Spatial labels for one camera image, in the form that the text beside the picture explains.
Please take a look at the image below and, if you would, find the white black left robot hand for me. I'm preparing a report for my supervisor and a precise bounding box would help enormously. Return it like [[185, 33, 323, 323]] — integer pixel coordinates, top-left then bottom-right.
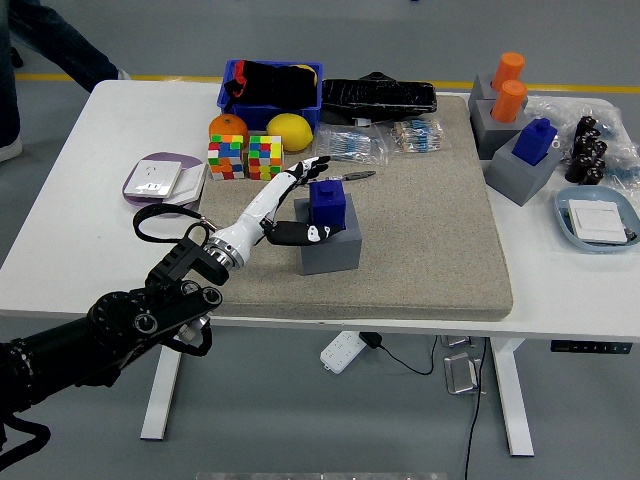
[[212, 155, 347, 264]]

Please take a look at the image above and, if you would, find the blue square seal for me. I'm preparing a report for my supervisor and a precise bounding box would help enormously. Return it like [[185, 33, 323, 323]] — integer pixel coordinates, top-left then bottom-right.
[[513, 117, 559, 169], [308, 179, 348, 232]]

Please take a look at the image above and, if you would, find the grey square seal holder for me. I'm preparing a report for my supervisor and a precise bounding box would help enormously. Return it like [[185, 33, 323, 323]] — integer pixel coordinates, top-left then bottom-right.
[[293, 194, 363, 276], [484, 132, 565, 207]]

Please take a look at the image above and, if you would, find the grey round-hole seal holder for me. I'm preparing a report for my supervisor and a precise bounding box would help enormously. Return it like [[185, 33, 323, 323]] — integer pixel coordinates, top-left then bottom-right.
[[468, 98, 532, 161], [468, 73, 529, 109]]

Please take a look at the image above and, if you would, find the orange cylindrical seal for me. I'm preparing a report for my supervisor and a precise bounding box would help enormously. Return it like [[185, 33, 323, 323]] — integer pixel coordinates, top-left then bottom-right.
[[492, 52, 527, 92], [491, 79, 529, 124]]

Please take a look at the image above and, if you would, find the colourful puzzle cube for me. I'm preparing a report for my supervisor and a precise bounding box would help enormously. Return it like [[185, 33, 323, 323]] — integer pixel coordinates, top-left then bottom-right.
[[247, 134, 285, 182], [207, 133, 246, 181]]

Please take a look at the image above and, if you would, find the white panel plate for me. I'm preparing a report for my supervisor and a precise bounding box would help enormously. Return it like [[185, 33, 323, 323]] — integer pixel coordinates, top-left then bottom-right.
[[167, 162, 209, 206]]

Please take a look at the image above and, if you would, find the yellow lemon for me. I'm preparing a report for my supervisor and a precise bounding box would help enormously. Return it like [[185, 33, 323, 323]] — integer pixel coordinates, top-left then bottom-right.
[[266, 113, 315, 153]]

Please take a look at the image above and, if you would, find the purple plastic tray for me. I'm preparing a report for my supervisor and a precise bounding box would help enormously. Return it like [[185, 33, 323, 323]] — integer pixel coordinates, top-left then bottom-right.
[[122, 151, 207, 207]]

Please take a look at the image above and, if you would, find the orange fruit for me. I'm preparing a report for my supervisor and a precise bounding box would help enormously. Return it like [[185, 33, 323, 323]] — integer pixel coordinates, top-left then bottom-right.
[[208, 113, 251, 149]]

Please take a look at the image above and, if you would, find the blue plastic bin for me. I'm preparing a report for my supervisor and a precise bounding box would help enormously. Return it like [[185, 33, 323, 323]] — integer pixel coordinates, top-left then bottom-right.
[[216, 59, 325, 132]]

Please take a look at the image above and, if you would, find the black metal pen tool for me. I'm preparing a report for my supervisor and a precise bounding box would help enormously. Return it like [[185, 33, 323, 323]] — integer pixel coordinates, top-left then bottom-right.
[[323, 170, 377, 183]]

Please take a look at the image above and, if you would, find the clear bag of blue resistors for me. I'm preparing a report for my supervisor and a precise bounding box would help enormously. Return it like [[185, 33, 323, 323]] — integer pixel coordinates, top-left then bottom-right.
[[310, 124, 390, 166]]

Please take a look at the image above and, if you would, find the black cloth with red trim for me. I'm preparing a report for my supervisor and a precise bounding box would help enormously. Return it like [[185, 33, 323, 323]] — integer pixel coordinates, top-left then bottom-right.
[[223, 60, 319, 109]]

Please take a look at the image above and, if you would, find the grey-brown foam mat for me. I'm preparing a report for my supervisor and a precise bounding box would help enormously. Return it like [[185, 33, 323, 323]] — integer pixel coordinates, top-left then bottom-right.
[[182, 94, 515, 322]]

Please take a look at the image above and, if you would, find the black plastic bag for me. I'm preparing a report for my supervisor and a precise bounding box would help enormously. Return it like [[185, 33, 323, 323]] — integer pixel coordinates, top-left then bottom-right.
[[320, 71, 439, 126]]

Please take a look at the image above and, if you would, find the white power strip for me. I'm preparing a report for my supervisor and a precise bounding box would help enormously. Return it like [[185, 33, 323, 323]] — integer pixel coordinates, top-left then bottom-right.
[[319, 329, 365, 375]]

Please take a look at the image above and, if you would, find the clear bag of brown resistors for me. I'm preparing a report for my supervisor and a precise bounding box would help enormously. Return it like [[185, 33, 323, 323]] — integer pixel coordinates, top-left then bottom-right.
[[387, 118, 453, 155]]

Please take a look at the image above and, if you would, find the white table leg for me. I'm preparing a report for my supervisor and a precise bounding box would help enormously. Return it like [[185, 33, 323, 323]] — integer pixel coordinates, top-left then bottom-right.
[[139, 344, 189, 441], [489, 337, 535, 457]]

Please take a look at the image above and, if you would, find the person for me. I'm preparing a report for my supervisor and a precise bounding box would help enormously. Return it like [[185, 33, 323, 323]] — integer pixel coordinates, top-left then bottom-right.
[[0, 0, 133, 164]]

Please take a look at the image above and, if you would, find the light blue plastic tray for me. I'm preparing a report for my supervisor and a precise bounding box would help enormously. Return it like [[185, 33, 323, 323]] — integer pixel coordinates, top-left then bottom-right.
[[554, 186, 640, 255]]

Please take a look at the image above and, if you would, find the black table control panel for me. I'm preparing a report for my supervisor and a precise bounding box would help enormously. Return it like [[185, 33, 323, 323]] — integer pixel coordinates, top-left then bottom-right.
[[550, 340, 634, 354]]

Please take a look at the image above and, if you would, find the clear plastic bags pile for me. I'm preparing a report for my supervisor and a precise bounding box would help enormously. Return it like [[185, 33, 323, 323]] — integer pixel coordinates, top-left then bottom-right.
[[524, 95, 640, 190]]

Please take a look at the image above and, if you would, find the white wall socket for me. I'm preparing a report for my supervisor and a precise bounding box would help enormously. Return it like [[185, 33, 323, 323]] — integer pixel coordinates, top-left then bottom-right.
[[123, 159, 184, 197]]

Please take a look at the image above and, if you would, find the black plug cord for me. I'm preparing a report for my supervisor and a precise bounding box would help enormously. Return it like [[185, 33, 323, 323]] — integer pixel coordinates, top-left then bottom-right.
[[374, 334, 440, 376]]

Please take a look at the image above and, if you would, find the black floor cable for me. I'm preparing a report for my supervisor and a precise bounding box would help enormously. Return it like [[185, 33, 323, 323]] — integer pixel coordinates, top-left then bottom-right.
[[462, 339, 489, 480]]

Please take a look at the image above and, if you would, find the white switch panel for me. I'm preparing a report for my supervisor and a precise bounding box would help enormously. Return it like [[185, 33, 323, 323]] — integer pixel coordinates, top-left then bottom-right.
[[567, 199, 630, 245]]

